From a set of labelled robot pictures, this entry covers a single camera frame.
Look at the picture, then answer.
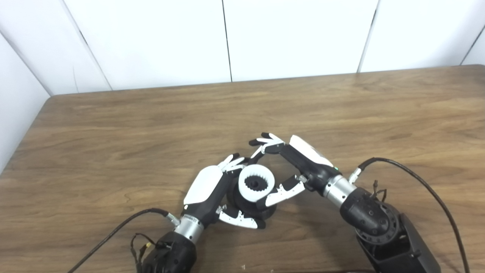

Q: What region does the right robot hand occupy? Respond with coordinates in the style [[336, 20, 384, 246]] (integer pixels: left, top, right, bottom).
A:
[[249, 132, 340, 209]]

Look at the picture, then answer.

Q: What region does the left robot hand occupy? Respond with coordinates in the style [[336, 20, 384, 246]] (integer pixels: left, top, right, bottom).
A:
[[183, 153, 266, 230]]

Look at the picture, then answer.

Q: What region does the round black part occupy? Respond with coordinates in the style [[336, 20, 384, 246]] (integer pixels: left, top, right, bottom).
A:
[[226, 175, 278, 221]]

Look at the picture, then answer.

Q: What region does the white ring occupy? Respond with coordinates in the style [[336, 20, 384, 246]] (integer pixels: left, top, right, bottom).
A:
[[238, 164, 275, 203]]

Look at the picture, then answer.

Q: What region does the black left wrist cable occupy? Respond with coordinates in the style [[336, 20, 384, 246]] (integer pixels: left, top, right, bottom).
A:
[[67, 208, 180, 273]]

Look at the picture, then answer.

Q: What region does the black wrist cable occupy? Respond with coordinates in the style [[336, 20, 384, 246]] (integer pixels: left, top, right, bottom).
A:
[[348, 157, 471, 273], [67, 208, 180, 273]]

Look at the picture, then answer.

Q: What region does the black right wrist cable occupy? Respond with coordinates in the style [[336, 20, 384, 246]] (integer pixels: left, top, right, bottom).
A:
[[348, 157, 471, 273]]

